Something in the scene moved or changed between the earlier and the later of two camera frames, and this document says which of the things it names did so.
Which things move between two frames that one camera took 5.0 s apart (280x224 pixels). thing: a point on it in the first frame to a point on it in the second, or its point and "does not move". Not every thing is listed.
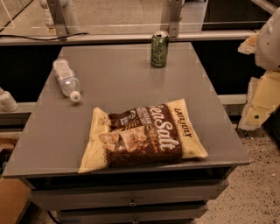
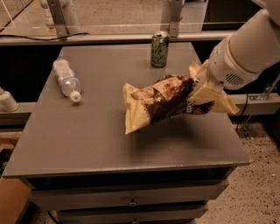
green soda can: [159, 49] does not move
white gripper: [269, 46] to [226, 67]
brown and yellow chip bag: [156, 132] to [164, 97]
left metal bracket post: [55, 10] does not move
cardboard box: [14, 198] does not move
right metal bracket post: [175, 17] does not move
